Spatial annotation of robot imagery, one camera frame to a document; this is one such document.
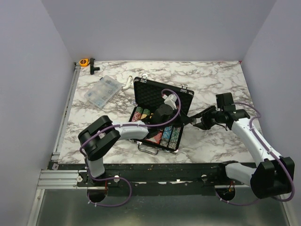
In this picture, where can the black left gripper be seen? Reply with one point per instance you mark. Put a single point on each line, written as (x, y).
(182, 119)

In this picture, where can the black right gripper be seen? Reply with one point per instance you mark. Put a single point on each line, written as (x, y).
(205, 124)

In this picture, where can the black poker chip case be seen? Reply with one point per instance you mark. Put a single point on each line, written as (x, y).
(148, 98)

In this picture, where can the red playing card deck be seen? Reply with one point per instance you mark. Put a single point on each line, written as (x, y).
(155, 139)

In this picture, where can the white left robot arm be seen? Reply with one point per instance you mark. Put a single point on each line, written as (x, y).
(99, 137)

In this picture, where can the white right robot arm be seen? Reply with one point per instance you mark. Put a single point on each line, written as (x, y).
(273, 175)

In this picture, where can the white pipe fitting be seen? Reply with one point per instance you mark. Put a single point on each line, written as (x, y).
(129, 84)

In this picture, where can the clear plastic organizer box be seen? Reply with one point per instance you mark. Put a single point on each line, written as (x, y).
(103, 91)

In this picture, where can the black T-shaped tool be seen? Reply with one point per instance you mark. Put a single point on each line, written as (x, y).
(93, 69)

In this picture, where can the orange tape measure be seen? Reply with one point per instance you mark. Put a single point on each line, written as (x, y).
(85, 62)

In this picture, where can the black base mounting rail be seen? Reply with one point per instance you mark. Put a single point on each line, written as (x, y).
(157, 179)

